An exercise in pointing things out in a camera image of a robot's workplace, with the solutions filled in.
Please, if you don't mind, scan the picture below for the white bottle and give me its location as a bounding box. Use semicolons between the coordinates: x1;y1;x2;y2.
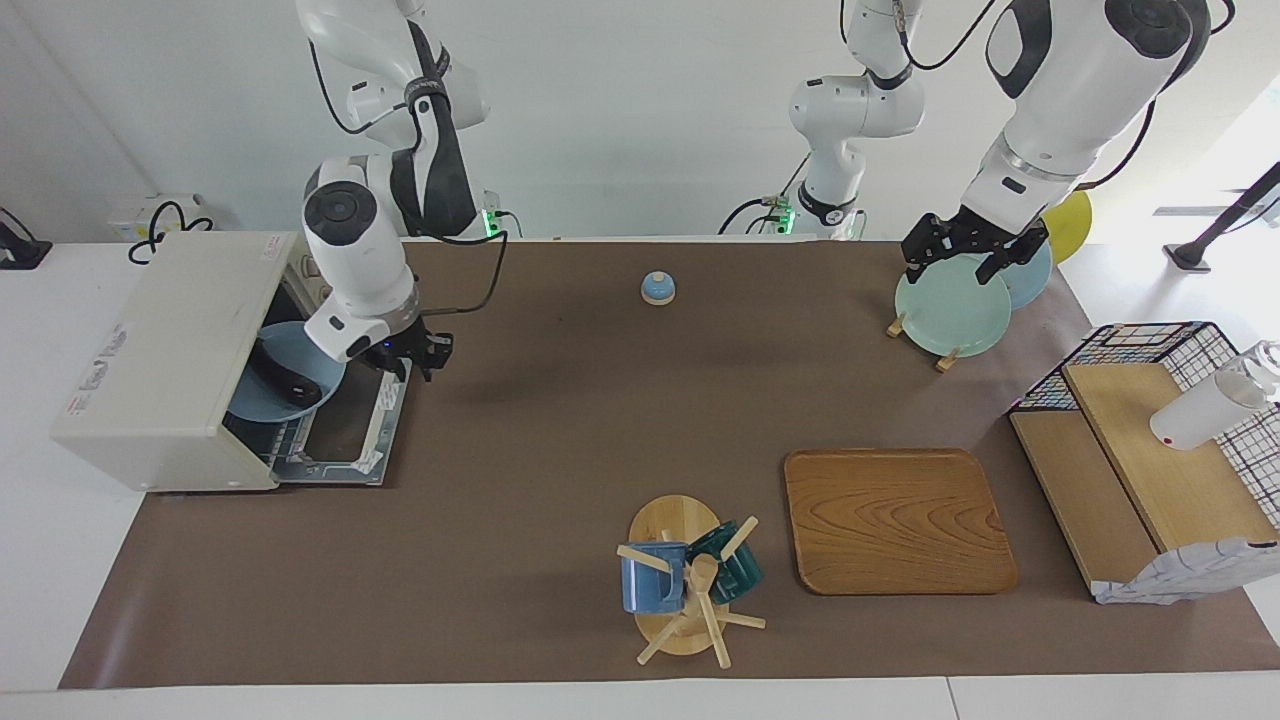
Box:
1149;340;1280;452

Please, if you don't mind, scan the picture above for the mint green plate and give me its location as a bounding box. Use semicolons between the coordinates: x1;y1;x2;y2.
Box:
894;252;1013;358

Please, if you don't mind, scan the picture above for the oven glass door with handle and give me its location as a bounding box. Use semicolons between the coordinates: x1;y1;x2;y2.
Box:
268;362;413;488

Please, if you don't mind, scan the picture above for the white wall socket box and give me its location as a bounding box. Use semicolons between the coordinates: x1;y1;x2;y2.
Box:
108;193;213;246

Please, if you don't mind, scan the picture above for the blue mug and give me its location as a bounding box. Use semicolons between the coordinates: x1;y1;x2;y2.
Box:
620;541;691;615

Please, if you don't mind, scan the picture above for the wooden plate rack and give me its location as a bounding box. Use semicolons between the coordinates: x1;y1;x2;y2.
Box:
886;312;976;373

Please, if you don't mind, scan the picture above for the black stand base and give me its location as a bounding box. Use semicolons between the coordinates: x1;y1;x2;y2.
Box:
0;207;53;271

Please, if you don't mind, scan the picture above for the wooden serving tray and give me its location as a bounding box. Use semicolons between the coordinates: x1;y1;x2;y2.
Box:
783;448;1019;597

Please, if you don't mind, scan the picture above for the black coiled cable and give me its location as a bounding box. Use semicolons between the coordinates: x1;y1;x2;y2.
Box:
127;200;214;267

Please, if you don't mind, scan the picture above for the beige toaster oven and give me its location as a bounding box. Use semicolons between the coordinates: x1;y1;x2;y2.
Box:
50;230;336;493

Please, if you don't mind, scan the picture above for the dark green mug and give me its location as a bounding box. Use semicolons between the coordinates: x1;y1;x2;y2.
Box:
686;520;765;605

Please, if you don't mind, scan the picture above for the dark purple eggplant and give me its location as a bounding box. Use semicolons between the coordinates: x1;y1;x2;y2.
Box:
262;355;323;409

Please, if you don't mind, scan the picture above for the wooden mug tree stand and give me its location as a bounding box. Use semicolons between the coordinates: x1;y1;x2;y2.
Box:
615;494;768;669

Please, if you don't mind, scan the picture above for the light blue plate holding eggplant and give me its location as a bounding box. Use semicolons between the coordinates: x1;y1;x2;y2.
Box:
226;320;349;424

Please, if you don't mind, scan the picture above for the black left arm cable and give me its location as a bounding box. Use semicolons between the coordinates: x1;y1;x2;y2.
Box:
893;0;1236;191

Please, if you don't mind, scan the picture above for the wooden two-step shelf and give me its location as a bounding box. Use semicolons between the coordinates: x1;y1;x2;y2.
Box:
1010;362;1280;593

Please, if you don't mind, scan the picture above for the black angled stand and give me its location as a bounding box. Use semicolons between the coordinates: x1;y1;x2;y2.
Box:
1163;162;1280;273

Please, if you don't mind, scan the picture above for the oven wire rack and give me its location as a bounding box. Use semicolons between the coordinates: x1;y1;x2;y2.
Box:
225;400;326;466

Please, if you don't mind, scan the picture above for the brown table mat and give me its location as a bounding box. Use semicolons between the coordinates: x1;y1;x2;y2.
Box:
58;240;1280;691

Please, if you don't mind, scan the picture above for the light blue plate on rack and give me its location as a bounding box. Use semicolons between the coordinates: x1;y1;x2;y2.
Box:
985;240;1054;311

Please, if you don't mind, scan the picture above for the wire and wood shelf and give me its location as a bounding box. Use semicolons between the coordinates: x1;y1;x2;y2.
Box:
1008;320;1280;607

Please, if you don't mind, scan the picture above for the yellow plate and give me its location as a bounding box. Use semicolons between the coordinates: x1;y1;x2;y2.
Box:
1040;190;1094;266

